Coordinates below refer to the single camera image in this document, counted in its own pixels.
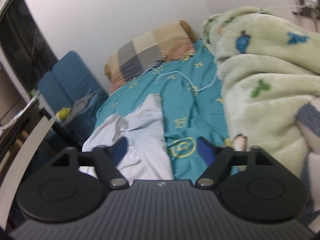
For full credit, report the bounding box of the checked pillow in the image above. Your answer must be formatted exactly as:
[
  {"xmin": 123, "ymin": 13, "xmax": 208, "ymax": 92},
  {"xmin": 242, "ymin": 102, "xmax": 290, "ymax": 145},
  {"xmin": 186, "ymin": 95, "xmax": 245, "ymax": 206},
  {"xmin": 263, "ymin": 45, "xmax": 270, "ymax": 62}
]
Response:
[{"xmin": 104, "ymin": 20, "xmax": 197, "ymax": 92}]

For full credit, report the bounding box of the teal patterned bed sheet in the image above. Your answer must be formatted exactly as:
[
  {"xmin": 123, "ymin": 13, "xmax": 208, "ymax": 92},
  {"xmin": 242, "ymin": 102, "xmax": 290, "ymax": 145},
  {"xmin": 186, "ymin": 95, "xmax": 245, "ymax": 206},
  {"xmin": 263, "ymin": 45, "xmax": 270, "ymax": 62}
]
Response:
[{"xmin": 95, "ymin": 39, "xmax": 240, "ymax": 180}]

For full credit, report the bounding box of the blue covered chair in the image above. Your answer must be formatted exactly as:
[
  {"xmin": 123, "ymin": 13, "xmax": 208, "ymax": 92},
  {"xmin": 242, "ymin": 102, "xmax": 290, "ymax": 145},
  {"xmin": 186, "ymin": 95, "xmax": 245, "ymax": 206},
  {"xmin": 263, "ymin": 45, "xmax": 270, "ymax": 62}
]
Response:
[
  {"xmin": 51, "ymin": 50, "xmax": 109, "ymax": 135},
  {"xmin": 37, "ymin": 71, "xmax": 75, "ymax": 120}
]

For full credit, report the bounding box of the blue striped towel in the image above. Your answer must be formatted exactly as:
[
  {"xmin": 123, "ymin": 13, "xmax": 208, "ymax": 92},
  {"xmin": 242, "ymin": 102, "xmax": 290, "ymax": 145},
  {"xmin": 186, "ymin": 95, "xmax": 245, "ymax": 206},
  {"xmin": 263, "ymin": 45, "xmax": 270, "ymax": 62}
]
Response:
[{"xmin": 294, "ymin": 102, "xmax": 320, "ymax": 228}]

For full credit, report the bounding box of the wall power strip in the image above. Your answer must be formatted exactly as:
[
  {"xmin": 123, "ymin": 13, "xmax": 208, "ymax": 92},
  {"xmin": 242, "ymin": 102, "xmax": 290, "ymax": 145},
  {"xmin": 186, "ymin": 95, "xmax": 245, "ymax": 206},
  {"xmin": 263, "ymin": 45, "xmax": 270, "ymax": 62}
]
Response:
[{"xmin": 287, "ymin": 0, "xmax": 320, "ymax": 22}]

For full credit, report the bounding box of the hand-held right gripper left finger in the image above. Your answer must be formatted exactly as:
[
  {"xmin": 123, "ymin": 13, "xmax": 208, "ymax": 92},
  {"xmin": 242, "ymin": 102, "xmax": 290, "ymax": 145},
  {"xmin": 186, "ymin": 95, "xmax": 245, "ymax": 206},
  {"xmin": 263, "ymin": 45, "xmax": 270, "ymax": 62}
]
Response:
[{"xmin": 45, "ymin": 137, "xmax": 130, "ymax": 189}]

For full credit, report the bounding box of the white-edged table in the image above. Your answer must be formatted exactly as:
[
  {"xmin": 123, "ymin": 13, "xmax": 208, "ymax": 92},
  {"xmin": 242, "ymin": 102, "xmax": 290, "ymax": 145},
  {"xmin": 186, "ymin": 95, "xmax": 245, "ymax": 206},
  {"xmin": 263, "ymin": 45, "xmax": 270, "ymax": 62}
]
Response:
[{"xmin": 0, "ymin": 90, "xmax": 57, "ymax": 228}]

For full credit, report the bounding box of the dark barred window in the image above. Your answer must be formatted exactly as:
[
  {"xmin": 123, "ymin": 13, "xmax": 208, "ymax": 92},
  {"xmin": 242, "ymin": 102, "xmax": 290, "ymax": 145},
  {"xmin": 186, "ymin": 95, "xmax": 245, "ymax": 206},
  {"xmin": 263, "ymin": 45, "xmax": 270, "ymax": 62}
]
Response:
[{"xmin": 0, "ymin": 0, "xmax": 59, "ymax": 93}]

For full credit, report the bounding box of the grey cloth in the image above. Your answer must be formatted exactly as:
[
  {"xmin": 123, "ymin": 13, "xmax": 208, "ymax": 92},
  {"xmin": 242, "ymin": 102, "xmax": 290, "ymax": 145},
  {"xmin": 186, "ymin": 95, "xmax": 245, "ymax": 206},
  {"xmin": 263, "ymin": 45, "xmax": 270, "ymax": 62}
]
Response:
[{"xmin": 65, "ymin": 91, "xmax": 99, "ymax": 125}]

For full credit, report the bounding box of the white garment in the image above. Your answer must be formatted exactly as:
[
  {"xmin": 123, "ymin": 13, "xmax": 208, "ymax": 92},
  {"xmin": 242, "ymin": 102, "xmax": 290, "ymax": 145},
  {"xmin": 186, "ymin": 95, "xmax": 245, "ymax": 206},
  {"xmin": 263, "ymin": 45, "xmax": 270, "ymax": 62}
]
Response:
[{"xmin": 82, "ymin": 94, "xmax": 174, "ymax": 180}]

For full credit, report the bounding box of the white charging cable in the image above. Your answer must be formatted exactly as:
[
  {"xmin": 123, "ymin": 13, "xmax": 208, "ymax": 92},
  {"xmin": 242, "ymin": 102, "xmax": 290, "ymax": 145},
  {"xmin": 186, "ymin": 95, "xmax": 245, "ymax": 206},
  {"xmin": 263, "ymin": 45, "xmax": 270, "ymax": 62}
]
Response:
[{"xmin": 134, "ymin": 4, "xmax": 304, "ymax": 92}]

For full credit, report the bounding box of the green plush toy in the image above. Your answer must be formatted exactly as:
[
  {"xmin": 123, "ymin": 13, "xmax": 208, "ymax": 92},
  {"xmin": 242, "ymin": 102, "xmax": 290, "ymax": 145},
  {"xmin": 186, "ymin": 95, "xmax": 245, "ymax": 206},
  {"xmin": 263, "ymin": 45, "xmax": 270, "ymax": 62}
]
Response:
[{"xmin": 55, "ymin": 107, "xmax": 72, "ymax": 120}]

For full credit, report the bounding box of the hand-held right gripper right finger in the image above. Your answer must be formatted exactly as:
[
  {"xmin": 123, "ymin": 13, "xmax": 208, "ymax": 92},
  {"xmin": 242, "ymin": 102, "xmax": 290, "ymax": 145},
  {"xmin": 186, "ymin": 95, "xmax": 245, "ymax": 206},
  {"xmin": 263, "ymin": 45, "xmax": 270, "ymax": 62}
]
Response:
[{"xmin": 195, "ymin": 136, "xmax": 277, "ymax": 189}]

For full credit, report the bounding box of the pale green fleece blanket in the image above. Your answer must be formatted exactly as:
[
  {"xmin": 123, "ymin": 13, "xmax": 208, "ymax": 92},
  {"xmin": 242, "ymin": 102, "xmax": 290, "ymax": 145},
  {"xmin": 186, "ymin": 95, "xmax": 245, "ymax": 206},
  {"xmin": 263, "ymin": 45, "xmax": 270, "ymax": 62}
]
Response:
[{"xmin": 201, "ymin": 6, "xmax": 320, "ymax": 230}]

